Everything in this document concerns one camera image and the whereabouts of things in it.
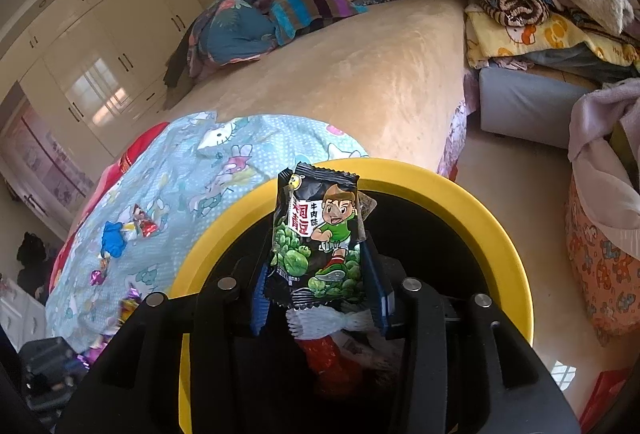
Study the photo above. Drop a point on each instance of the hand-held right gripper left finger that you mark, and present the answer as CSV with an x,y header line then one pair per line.
x,y
257,309

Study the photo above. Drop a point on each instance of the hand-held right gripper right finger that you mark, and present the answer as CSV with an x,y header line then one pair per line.
x,y
375,284

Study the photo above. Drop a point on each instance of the white foam fruit net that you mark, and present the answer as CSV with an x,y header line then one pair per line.
x,y
320,320

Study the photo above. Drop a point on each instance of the green black snack packet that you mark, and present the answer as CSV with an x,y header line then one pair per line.
x,y
320,234

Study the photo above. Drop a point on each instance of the orange foil wrapper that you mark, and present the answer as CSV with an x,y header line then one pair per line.
x,y
325,356

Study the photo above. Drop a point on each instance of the yellow bin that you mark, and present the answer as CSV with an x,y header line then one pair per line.
x,y
450,194

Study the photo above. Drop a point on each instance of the pink foil candy wrapper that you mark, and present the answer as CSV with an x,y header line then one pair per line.
x,y
92,351

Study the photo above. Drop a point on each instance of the white drawer cabinet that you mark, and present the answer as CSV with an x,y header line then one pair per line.
x,y
20,319

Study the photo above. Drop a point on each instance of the orange candy wrapper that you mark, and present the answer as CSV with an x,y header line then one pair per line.
x,y
129,304

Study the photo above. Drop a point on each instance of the purple foil candy wrapper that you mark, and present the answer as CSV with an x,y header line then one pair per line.
x,y
98,276

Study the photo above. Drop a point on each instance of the black bag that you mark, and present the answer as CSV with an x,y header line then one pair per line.
x,y
35,264

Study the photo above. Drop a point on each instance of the light blue cartoon blanket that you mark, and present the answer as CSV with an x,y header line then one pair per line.
x,y
200,194

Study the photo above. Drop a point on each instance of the blue wrapper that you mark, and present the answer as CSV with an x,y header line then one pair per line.
x,y
114,239

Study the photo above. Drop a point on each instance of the red white snack wrapper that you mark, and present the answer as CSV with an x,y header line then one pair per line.
x,y
145,223

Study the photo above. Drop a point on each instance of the red blanket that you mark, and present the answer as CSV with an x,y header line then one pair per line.
x,y
135,154

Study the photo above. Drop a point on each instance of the beige bed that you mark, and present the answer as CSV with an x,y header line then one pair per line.
x,y
350,79

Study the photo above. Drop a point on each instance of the pink sliding door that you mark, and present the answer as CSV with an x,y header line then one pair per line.
x,y
40,154

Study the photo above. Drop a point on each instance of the orange printed laundry basket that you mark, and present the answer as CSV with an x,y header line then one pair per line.
x,y
605,274

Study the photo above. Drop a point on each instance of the grey storage box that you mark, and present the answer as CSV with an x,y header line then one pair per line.
x,y
525,104

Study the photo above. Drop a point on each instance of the red bag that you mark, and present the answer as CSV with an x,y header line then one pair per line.
x,y
605,394

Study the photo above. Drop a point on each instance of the dark clothing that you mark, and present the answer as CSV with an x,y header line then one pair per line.
x,y
177,64

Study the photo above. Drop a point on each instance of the blue floral quilt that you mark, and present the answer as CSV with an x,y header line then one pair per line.
x,y
235,34

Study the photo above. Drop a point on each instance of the light pink cloth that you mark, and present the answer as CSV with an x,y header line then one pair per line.
x,y
605,129

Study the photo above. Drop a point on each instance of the striped blanket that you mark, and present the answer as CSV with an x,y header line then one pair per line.
x,y
310,9

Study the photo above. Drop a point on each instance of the cream glossy wardrobe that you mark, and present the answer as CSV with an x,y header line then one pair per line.
x,y
100,39

